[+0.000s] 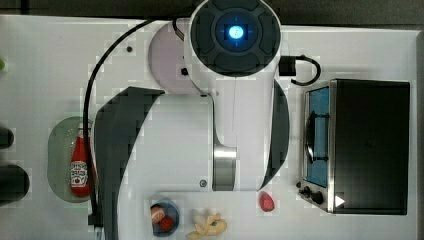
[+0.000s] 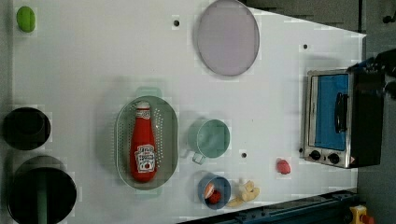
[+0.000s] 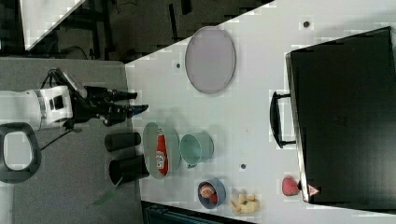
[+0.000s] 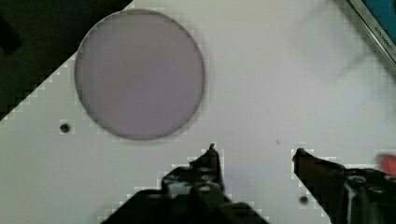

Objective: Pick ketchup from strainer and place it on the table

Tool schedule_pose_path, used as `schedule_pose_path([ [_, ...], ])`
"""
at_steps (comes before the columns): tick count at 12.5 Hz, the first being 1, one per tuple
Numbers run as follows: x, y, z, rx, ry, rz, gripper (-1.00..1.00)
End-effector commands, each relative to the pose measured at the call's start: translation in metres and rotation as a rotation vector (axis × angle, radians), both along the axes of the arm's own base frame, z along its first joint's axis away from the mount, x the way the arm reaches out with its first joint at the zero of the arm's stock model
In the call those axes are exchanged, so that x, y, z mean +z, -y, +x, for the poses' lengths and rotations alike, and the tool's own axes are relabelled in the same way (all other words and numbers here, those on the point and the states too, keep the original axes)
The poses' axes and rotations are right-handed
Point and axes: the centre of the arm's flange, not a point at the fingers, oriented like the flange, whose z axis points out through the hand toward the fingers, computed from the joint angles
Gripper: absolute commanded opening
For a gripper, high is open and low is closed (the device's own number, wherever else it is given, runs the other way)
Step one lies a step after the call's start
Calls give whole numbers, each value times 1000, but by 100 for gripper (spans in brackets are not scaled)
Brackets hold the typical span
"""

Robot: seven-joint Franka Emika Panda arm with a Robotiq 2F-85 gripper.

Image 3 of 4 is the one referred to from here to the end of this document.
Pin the grey round plate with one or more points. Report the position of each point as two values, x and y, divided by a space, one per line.
210 60

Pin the red toy strawberry in bowl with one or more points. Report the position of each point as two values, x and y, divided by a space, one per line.
214 198

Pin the black oval frame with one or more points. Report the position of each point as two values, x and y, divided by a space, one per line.
20 153

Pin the red ketchup bottle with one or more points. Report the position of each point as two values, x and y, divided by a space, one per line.
161 153

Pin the black toaster oven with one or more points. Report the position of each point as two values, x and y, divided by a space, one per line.
343 98

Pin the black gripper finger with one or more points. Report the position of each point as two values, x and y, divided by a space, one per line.
122 95
126 111

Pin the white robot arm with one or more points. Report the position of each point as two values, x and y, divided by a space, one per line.
62 107

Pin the blue bowl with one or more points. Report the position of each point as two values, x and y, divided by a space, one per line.
219 190

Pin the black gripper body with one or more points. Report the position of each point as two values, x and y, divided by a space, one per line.
97 105

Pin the light green cup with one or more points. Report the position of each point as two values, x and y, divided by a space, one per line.
196 148

